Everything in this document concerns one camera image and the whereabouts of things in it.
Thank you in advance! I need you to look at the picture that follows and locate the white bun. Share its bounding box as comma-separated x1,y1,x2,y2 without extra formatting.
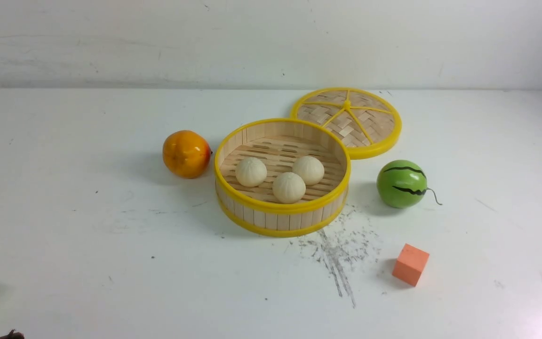
235,157,267,187
272,172,307,204
292,156,325,186

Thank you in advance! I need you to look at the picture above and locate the green toy watermelon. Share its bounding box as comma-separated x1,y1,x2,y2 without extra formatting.
376,160,442,209

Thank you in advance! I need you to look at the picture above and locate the yellow-rimmed bamboo steamer tray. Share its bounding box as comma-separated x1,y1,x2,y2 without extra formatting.
213,119,351,237

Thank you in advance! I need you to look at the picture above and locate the orange toy fruit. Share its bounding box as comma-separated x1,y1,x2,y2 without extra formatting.
163,129,213,179

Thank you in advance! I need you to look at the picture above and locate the orange foam cube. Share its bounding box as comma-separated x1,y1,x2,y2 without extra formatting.
392,244,430,287

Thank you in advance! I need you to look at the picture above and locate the yellow-rimmed woven steamer lid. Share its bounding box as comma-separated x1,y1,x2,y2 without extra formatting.
290,87,402,160

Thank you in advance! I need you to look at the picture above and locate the dark object at bottom edge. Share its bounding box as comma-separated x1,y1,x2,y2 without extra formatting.
0,330,24,339

